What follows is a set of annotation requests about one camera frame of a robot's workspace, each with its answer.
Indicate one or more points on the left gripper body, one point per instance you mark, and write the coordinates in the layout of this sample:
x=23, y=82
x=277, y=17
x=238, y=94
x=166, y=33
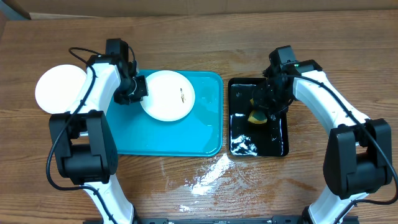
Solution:
x=134, y=90

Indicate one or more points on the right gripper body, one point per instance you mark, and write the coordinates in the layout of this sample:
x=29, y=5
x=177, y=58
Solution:
x=273, y=99

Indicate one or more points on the yellow green sponge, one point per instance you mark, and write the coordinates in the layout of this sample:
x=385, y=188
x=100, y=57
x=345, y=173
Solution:
x=257, y=117

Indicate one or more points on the white plate with stain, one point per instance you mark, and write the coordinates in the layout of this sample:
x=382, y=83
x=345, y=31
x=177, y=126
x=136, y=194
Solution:
x=59, y=87

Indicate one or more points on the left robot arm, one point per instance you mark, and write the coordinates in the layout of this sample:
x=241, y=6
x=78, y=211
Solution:
x=84, y=155

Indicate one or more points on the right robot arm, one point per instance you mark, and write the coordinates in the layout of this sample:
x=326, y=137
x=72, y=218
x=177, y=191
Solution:
x=358, y=159

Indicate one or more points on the black rectangular tray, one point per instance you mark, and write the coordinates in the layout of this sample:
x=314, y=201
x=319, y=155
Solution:
x=247, y=139

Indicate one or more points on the teal plastic tray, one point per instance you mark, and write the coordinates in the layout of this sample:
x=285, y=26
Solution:
x=199, y=134

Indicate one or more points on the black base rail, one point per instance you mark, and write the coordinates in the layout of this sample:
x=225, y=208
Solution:
x=278, y=219

